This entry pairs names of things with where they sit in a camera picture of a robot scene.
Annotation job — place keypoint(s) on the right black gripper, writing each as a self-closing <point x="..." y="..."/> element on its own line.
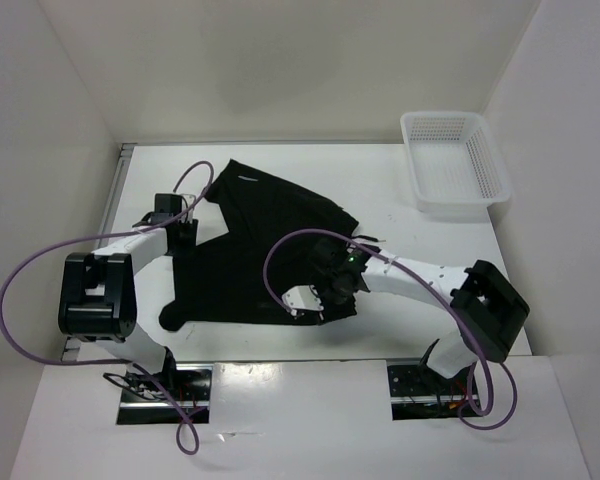
<point x="333" y="312"/>

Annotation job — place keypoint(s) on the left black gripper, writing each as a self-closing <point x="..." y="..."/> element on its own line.
<point x="189" y="244"/>

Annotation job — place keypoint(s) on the black shorts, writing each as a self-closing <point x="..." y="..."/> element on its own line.
<point x="276" y="232"/>

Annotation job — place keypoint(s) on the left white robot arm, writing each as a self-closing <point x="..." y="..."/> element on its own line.
<point x="98" y="302"/>

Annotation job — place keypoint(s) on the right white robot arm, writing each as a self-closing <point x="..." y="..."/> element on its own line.
<point x="489" y="311"/>

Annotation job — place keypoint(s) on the white plastic basket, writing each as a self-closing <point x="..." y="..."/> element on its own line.
<point x="454" y="162"/>

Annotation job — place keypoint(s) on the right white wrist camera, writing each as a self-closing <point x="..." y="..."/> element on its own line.
<point x="304" y="303"/>

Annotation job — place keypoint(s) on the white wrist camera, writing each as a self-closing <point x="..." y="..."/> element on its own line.
<point x="304" y="303"/>
<point x="189" y="202"/>

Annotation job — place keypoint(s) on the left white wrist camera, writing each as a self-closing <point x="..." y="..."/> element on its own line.
<point x="189" y="202"/>

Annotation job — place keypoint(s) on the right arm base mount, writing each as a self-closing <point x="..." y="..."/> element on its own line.
<point x="417" y="393"/>

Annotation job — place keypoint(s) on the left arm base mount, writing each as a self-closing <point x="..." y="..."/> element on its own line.
<point x="142" y="403"/>

